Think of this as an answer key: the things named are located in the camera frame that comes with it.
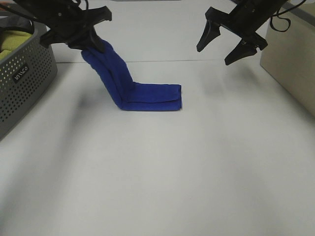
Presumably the black cloth in basket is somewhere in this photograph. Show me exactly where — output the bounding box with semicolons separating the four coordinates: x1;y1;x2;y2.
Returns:
0;15;34;35

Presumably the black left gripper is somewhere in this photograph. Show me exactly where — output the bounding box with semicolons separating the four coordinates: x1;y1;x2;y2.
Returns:
15;0;112;53

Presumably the yellow-green towel in basket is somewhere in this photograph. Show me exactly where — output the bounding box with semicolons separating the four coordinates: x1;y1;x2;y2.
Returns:
0;30;32;64

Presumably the blue microfiber towel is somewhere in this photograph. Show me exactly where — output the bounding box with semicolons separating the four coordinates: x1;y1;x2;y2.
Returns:
81;40;182;112

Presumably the grey perforated laundry basket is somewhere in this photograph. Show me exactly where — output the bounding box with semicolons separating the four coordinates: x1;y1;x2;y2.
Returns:
0;23;58;139

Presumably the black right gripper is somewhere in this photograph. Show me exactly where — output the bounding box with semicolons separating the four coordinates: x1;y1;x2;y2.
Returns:
196;0;286;65

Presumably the beige storage bin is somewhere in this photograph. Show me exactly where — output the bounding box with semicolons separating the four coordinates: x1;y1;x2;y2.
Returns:
260;0;315;115

